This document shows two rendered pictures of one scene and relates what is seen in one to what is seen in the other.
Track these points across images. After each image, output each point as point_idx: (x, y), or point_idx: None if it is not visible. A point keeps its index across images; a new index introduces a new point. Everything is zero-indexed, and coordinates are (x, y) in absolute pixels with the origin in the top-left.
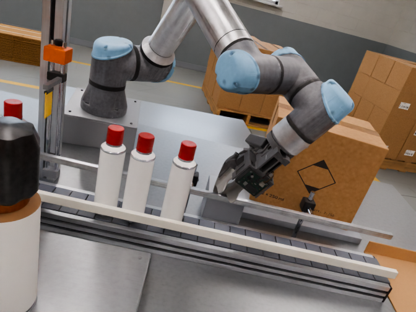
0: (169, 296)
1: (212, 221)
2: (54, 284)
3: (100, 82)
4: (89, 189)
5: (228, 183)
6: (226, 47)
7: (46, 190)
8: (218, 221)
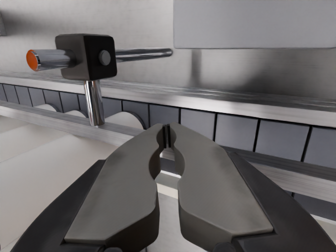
0: (171, 214)
1: (210, 108)
2: None
3: None
4: (35, 29)
5: (175, 148)
6: None
7: (1, 95)
8: (227, 107)
